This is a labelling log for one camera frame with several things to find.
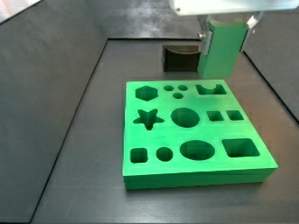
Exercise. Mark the black-padded gripper finger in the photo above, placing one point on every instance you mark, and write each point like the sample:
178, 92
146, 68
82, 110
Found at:
206, 33

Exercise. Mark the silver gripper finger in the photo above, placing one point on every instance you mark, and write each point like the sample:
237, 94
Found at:
252, 24

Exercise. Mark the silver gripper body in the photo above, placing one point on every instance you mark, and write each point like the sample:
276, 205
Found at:
206, 7

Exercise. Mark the green arch block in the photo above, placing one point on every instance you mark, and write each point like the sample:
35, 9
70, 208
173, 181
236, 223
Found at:
217, 64

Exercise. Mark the green shape sorting board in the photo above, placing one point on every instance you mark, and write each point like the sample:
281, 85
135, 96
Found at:
189, 136

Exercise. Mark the black curved holder stand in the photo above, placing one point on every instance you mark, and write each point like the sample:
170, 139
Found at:
181, 58

